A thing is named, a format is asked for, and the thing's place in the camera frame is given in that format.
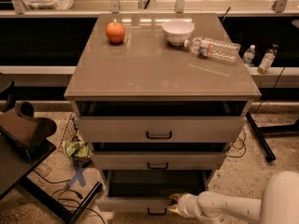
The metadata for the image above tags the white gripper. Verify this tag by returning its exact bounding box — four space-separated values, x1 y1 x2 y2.
167 193 198 217

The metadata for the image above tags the grey drawer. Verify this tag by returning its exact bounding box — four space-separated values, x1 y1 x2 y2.
74 101 249 144
96 170 213 216
91 143 225 170

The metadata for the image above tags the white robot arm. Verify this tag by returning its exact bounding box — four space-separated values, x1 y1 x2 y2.
167 171 299 224

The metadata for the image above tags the grey drawer cabinet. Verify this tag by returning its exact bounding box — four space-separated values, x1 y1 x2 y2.
64 12 262 193

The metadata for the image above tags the green chip bag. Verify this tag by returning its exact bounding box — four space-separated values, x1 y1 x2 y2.
63 141 91 162

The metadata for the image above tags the black stand base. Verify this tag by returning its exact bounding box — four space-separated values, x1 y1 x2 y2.
246 112 299 163

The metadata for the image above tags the black table leg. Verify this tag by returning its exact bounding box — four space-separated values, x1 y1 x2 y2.
20 177 103 224

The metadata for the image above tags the clear lying water bottle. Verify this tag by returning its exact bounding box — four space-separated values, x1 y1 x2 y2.
183 36 241 63

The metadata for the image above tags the small standing water bottle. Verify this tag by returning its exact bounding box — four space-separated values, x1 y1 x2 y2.
242 45 255 67

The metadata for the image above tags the white bowl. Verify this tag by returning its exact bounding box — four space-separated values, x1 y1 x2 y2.
162 19 194 46

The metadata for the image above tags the standing bottle with yellow liquid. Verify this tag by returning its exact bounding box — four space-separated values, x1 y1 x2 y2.
257 44 278 75

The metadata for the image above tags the red apple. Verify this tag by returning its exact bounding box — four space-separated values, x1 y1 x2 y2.
106 21 125 44

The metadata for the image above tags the black cable behind cabinet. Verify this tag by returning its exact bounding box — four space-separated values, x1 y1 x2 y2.
225 127 248 159

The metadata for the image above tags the black floor cable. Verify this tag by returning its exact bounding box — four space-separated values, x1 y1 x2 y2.
32 168 107 224

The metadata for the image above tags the wire basket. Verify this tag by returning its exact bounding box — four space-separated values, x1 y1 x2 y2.
58 113 78 152

